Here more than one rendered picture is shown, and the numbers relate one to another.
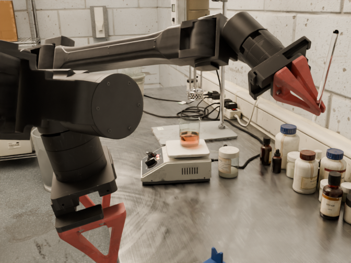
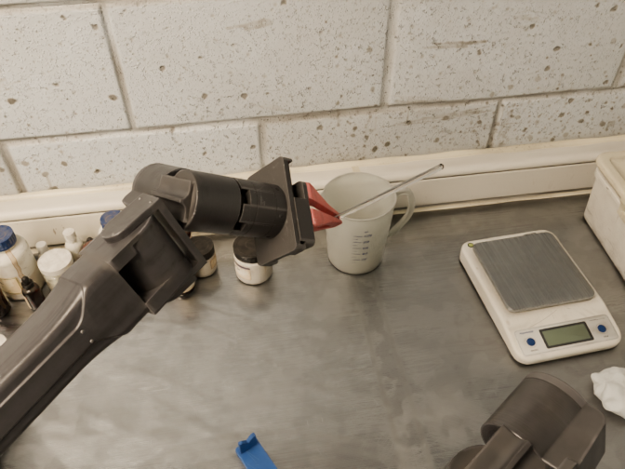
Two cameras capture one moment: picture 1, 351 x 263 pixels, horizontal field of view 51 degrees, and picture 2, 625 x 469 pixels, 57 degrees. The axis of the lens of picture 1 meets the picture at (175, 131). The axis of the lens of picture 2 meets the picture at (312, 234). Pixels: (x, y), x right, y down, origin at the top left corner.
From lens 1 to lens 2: 0.63 m
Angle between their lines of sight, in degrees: 73
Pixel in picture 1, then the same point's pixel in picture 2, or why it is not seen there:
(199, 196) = (61, 443)
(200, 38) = (166, 259)
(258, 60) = (272, 223)
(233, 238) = (196, 415)
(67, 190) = not seen: outside the picture
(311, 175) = not seen: hidden behind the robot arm
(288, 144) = (25, 258)
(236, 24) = (214, 201)
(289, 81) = (322, 220)
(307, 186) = not seen: hidden behind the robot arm
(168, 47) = (121, 317)
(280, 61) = (302, 207)
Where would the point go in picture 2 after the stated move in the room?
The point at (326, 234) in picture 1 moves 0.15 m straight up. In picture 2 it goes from (219, 306) to (209, 247)
